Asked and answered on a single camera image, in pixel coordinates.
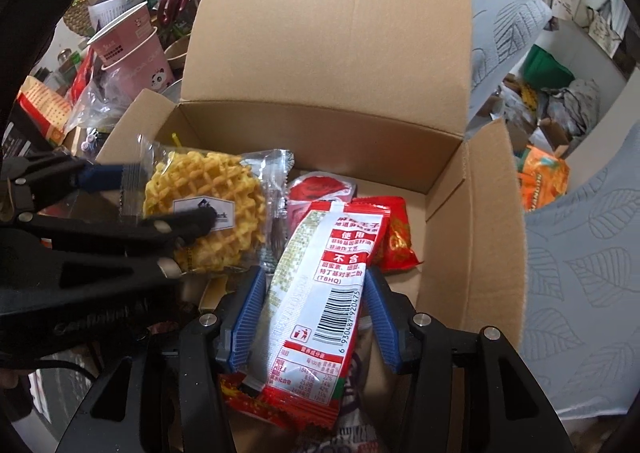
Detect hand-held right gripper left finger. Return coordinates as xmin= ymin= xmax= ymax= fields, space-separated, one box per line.
xmin=55 ymin=265 xmax=268 ymax=453

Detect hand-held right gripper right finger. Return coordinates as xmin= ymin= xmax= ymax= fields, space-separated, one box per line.
xmin=364 ymin=268 xmax=566 ymax=453

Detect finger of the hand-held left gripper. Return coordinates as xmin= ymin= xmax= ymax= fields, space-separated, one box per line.
xmin=0 ymin=153 xmax=147 ymax=214
xmin=14 ymin=209 xmax=217 ymax=284

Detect long red white snack packet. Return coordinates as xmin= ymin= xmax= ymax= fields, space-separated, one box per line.
xmin=260 ymin=200 xmax=391 ymax=426

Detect red gold-print snack packet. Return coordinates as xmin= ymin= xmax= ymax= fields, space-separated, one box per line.
xmin=220 ymin=373 xmax=301 ymax=414

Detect yellow waffle snack packet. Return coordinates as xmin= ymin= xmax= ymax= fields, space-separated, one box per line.
xmin=120 ymin=133 xmax=296 ymax=279

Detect small red orange snack packet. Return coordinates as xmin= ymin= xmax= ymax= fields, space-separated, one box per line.
xmin=350 ymin=196 xmax=421 ymax=274

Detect rose print snack packet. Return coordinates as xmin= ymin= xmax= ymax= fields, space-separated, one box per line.
xmin=287 ymin=172 xmax=358 ymax=214

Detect cardboard box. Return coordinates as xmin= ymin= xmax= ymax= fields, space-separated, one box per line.
xmin=95 ymin=0 xmax=526 ymax=453

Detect clear plastic bag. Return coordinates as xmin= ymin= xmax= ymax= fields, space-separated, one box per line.
xmin=65 ymin=68 xmax=131 ymax=134

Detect red cracker box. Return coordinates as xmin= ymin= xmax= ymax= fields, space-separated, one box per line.
xmin=17 ymin=75 xmax=73 ymax=144

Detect red standing pouch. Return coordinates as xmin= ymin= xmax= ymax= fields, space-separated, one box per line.
xmin=70 ymin=50 xmax=96 ymax=104

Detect pink panda paper cup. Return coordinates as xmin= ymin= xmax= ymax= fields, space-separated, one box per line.
xmin=100 ymin=33 xmax=176 ymax=94

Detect brown small pot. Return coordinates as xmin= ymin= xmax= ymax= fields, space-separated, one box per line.
xmin=165 ymin=35 xmax=191 ymax=74

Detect printed paper sheet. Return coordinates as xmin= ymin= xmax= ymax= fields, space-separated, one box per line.
xmin=87 ymin=0 xmax=136 ymax=28

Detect grey covered chair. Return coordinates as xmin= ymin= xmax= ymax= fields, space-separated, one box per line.
xmin=517 ymin=118 xmax=640 ymax=424
xmin=467 ymin=0 xmax=553 ymax=114

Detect orange snack bag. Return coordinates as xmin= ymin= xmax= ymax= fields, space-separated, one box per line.
xmin=517 ymin=145 xmax=571 ymax=211

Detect green shopping bag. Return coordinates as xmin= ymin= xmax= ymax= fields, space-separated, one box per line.
xmin=522 ymin=45 xmax=576 ymax=91

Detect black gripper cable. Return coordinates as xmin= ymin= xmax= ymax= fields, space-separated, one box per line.
xmin=30 ymin=358 xmax=101 ymax=384

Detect red handle scissors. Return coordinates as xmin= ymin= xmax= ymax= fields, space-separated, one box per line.
xmin=157 ymin=0 xmax=193 ymax=24

